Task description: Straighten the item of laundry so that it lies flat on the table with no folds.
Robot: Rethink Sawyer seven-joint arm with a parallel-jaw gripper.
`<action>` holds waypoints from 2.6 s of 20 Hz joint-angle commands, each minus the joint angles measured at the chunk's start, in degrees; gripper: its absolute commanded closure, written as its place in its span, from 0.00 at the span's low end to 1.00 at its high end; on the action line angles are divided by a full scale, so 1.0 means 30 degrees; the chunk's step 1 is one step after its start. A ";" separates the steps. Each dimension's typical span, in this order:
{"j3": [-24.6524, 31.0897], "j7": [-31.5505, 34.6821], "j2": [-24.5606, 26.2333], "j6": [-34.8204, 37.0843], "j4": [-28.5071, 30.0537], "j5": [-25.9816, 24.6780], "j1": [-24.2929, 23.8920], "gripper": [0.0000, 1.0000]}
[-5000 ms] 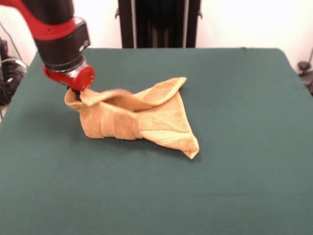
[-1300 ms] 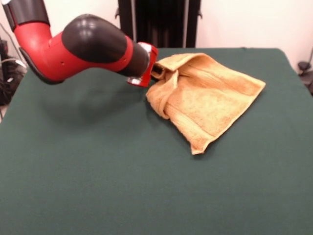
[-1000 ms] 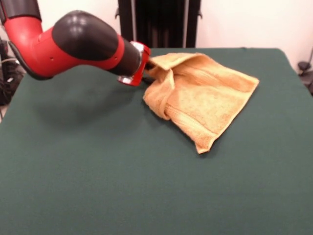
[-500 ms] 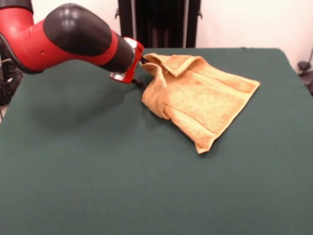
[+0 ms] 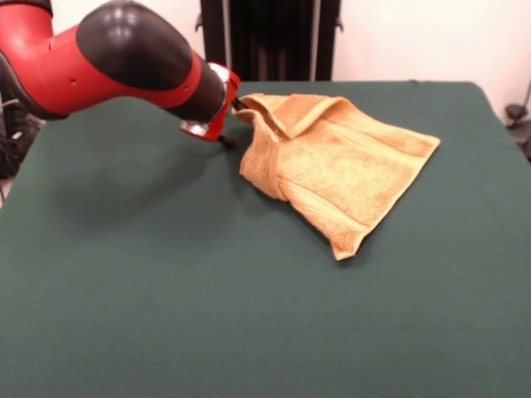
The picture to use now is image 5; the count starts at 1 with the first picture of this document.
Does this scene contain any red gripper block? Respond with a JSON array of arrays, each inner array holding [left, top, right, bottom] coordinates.
[[202, 61, 250, 149]]

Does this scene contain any tan terry towel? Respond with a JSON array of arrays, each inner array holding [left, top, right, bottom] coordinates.
[[234, 93, 441, 261]]

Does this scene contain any dark green table cloth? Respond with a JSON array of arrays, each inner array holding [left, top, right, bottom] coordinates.
[[0, 80, 531, 398]]

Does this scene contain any dark grey stand base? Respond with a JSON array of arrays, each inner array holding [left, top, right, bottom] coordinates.
[[504, 103, 531, 163]]

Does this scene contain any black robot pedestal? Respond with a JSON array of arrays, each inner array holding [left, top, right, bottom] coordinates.
[[194, 0, 345, 83]]

